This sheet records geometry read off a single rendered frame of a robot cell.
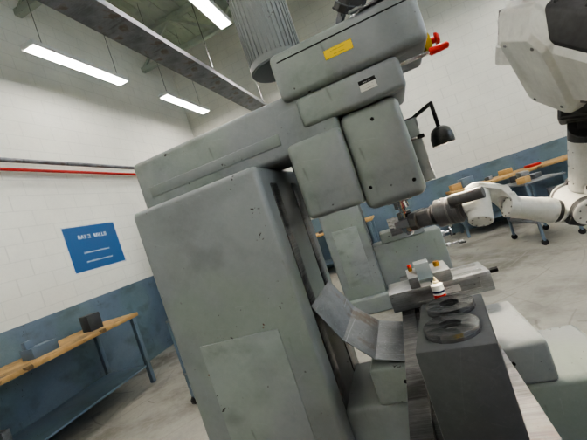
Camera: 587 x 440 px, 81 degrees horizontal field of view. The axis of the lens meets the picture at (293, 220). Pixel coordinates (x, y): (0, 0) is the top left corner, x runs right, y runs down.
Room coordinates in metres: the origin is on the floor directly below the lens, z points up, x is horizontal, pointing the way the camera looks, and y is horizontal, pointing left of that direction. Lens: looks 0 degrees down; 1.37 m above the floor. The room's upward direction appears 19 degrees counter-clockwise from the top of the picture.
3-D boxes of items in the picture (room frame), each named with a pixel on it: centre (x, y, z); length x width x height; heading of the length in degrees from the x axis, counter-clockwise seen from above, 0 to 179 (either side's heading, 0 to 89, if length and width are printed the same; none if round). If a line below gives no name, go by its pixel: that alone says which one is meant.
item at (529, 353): (1.16, -0.36, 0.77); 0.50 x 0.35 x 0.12; 73
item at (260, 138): (1.31, 0.12, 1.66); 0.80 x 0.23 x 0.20; 73
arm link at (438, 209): (1.10, -0.43, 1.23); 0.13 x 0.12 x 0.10; 138
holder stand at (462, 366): (0.62, -0.21, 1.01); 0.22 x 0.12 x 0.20; 156
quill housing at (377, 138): (1.16, -0.36, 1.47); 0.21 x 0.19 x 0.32; 163
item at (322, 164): (1.22, -0.18, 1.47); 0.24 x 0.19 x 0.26; 163
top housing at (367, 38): (1.17, -0.35, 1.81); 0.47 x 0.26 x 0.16; 73
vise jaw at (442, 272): (1.28, -0.46, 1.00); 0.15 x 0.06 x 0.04; 165
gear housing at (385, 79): (1.18, -0.32, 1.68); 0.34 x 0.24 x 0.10; 73
